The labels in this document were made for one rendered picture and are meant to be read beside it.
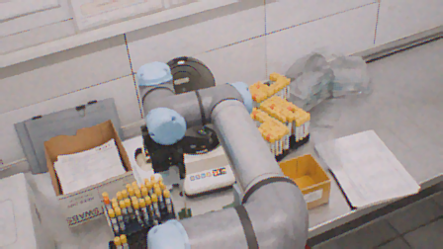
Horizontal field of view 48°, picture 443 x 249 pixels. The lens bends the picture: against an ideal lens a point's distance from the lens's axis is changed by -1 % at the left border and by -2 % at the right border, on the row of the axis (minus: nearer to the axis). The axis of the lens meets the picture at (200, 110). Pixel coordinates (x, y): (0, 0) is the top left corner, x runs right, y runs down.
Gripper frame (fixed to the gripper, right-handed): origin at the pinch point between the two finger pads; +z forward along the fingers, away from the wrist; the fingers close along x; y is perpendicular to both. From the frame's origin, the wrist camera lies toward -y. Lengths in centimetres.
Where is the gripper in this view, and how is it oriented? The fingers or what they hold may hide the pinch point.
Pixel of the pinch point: (181, 180)
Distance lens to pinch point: 130.5
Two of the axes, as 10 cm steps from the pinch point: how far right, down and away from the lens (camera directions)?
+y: -9.2, 3.0, -2.4
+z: 1.0, 7.9, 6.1
